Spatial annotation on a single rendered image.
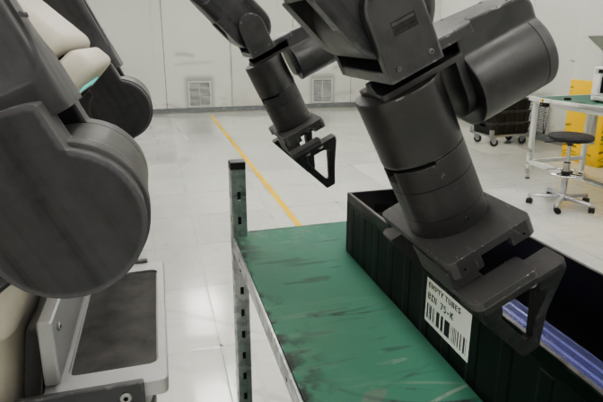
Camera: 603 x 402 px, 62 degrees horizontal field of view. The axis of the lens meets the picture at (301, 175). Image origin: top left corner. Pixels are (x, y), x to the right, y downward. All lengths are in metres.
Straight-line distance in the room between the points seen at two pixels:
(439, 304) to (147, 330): 0.34
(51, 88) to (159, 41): 9.33
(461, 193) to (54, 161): 0.24
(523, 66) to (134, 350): 0.41
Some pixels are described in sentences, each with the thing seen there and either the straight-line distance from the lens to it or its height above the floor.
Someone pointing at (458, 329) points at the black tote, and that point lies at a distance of 0.62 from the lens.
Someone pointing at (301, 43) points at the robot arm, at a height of 1.32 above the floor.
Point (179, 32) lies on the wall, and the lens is 9.61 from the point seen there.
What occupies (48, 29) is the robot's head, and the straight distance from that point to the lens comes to 0.44.
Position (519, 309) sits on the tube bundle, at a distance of 0.71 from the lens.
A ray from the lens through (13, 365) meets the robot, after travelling 0.54.
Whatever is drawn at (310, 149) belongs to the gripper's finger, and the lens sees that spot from 0.71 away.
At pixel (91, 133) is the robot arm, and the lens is 0.31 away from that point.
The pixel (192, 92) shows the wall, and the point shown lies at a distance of 9.66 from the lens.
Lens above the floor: 1.32
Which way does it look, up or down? 15 degrees down
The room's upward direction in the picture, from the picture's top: straight up
